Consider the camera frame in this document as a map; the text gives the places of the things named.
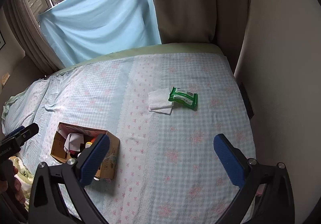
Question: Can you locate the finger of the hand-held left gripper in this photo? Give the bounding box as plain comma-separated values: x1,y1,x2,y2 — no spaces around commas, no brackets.
0,124,40,149
7,126,25,137

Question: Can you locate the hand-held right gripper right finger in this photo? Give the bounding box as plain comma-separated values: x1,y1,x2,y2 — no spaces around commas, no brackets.
213,134,295,224

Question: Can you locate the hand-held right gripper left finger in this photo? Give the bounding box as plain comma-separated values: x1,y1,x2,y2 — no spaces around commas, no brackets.
28,133,111,224

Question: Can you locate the cardboard box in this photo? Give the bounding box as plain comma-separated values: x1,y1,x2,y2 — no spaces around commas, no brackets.
50,122,120,180

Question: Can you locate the grey cleaning cloth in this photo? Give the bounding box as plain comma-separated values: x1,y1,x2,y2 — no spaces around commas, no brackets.
64,133,84,153

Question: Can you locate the green wet wipes pack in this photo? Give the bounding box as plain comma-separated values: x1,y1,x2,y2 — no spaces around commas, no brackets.
169,86,198,110

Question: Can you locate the white tissue sheet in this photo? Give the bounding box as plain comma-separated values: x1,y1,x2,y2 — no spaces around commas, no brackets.
147,88,174,115

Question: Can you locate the person's left hand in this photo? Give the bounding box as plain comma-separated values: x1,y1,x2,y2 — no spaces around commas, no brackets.
12,165,27,206

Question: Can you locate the blue checked floral bedsheet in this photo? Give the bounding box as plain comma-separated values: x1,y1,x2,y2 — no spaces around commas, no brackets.
2,52,256,224

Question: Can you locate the narrow beige curtain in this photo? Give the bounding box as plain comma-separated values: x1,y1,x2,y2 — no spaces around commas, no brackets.
4,0,66,76

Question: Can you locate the green mattress cover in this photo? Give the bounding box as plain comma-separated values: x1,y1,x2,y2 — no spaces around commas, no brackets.
45,43,227,76

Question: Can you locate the light blue hanging cloth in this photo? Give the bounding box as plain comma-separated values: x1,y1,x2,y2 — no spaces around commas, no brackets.
39,0,162,66

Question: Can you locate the wide beige curtain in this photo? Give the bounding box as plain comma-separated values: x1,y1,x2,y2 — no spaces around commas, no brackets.
147,0,252,45

